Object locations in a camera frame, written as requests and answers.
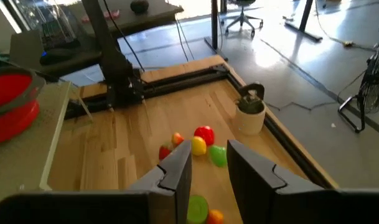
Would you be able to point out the yellow toy lemon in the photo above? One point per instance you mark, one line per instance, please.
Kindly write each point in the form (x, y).
(198, 146)

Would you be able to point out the pink patterned pad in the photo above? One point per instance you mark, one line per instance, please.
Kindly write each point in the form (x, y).
(113, 14)

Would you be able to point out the backlit computer keyboard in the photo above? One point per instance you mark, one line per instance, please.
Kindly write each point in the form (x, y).
(52, 28)

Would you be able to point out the black floor fan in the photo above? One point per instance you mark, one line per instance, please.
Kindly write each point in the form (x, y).
(376, 81)

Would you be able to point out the round green toy fruit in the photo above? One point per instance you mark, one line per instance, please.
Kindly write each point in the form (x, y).
(218, 155)

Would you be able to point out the red toy strawberry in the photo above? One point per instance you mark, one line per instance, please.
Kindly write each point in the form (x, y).
(163, 152)

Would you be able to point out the black computer mouse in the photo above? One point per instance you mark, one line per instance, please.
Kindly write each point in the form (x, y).
(57, 56)

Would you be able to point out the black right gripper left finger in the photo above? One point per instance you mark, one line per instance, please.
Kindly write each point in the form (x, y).
(164, 193)

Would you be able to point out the black table leg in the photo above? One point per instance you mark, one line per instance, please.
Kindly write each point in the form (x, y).
(214, 25)
(304, 18)

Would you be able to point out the green perforated metal shelf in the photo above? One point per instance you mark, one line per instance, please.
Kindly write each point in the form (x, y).
(27, 161)

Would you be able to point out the red yellow toy apple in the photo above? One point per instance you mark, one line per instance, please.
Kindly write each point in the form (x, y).
(214, 217)

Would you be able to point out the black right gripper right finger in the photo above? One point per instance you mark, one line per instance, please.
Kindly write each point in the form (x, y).
(264, 199)

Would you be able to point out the white plant pot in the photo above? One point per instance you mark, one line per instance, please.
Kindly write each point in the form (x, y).
(249, 121)

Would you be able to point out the black portable speaker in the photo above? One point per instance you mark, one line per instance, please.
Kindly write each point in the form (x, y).
(139, 5)

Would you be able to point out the orange yellow toy peach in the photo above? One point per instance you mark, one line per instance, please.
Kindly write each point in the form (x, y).
(177, 139)

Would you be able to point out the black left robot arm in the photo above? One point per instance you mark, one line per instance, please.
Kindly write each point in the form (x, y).
(114, 68)

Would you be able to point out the toy kiwi half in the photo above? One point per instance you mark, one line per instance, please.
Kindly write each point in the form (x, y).
(197, 210)

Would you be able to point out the grey desk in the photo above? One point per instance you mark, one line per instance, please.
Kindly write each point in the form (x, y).
(158, 12)

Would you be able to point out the red collapsible bowl grey rim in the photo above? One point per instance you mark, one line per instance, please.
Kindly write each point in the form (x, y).
(8, 102)

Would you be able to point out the black office chair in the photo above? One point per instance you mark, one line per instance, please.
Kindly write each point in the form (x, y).
(243, 18)

